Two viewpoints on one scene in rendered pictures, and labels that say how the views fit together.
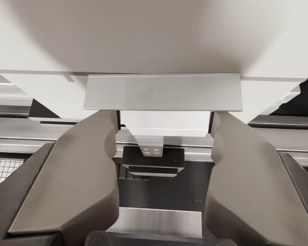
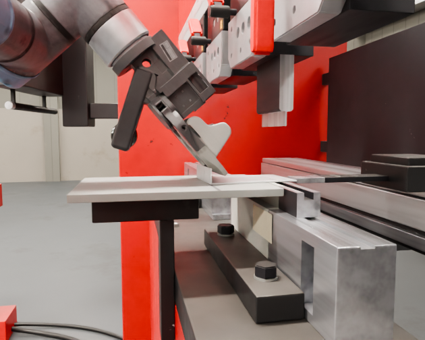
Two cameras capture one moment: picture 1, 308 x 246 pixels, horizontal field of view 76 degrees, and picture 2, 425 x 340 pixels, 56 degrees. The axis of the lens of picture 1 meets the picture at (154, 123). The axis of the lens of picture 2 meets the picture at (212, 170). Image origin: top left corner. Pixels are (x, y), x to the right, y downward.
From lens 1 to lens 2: 0.58 m
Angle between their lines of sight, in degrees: 80
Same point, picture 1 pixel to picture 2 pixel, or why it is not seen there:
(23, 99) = (324, 222)
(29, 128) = not seen: outside the picture
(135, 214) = (274, 122)
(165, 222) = (268, 119)
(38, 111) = (293, 197)
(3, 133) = not seen: outside the picture
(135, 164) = (395, 166)
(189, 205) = not seen: outside the picture
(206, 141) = (367, 192)
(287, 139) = (323, 187)
